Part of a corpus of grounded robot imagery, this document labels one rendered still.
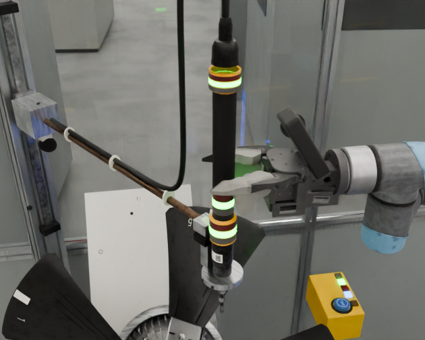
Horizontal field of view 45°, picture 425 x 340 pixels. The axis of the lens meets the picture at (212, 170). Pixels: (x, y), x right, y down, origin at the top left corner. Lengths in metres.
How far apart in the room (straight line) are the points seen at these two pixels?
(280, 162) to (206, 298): 0.37
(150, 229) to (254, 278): 0.72
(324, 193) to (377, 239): 0.14
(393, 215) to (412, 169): 0.08
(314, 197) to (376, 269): 1.26
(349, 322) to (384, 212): 0.59
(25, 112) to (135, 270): 0.45
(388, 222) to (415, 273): 1.29
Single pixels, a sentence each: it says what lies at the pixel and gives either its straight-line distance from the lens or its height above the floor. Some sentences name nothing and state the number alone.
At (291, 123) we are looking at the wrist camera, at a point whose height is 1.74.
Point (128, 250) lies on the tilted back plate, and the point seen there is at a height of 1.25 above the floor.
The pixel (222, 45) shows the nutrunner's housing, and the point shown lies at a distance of 0.66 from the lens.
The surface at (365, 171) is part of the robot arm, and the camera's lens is 0.79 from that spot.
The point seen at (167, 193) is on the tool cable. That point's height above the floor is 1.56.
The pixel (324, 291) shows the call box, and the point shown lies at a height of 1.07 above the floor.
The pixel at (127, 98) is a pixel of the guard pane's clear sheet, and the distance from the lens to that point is 1.47.
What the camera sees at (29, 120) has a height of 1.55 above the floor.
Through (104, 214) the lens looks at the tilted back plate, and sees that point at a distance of 1.27.
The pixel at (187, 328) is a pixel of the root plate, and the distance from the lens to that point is 1.05.
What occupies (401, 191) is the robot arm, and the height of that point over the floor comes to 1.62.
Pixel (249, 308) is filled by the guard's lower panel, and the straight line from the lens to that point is 2.00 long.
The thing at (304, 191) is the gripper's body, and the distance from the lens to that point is 0.77.
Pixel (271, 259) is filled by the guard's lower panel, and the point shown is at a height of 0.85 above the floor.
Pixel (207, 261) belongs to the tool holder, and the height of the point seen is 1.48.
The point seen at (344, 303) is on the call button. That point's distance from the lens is 1.40.
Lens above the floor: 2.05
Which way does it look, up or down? 31 degrees down
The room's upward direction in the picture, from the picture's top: straight up
